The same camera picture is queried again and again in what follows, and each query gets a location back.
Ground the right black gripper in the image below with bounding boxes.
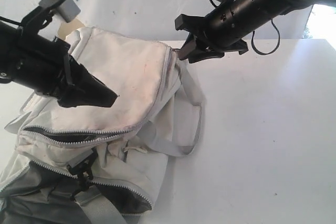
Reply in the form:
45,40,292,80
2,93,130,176
175,0,278,63

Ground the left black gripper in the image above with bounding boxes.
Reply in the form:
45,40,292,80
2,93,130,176
10,34,118,108

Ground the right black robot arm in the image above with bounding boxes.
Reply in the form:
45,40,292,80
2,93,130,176
175,0,335,63

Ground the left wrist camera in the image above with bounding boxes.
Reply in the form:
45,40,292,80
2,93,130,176
20,0,81,29

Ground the black camera cable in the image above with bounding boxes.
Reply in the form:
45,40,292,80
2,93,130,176
206,0,283,56

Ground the beige tape patch on wall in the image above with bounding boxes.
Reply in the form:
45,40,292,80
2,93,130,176
58,18,85,40

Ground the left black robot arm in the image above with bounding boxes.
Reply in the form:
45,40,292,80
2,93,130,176
1,17,118,108

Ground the white fabric zipper bag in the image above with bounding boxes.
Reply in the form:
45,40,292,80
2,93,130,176
1,27,204,223

